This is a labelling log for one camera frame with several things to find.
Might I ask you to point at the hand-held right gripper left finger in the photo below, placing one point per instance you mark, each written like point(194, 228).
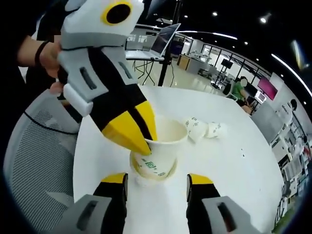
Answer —
point(83, 214)

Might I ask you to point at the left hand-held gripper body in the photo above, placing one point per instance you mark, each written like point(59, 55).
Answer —
point(85, 26)

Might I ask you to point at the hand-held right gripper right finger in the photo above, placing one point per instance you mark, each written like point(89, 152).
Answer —
point(234, 217)

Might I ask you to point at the white paper cup green print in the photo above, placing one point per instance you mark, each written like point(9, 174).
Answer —
point(165, 151)
point(195, 129)
point(215, 129)
point(156, 180)

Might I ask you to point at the person's left hand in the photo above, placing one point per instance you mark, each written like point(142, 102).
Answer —
point(50, 61)

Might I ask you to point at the person's black clothing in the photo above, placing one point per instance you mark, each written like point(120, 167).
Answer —
point(46, 17)

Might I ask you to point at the black wristband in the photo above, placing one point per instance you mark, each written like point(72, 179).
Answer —
point(40, 54)

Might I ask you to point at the open laptop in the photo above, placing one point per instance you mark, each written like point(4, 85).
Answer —
point(161, 40)

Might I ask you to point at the white table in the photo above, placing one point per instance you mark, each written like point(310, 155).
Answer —
point(219, 170)

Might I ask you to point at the grey mesh office chair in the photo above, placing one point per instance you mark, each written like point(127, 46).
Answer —
point(36, 151)

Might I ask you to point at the black monitor floor stand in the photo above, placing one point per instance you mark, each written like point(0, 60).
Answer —
point(226, 65)

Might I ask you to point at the small bright monitor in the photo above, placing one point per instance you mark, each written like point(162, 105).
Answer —
point(260, 97)

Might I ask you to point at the pink screen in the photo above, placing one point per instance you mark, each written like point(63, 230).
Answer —
point(268, 88)

